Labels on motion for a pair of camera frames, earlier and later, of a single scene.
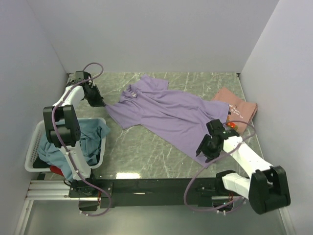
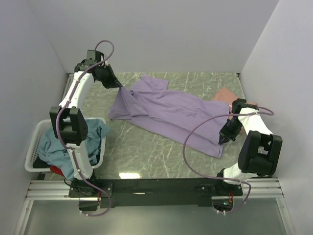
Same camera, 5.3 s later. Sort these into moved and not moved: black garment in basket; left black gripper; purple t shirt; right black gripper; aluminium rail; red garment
Moved: left black gripper; right black gripper; purple t shirt
Not moved: aluminium rail; black garment in basket; red garment
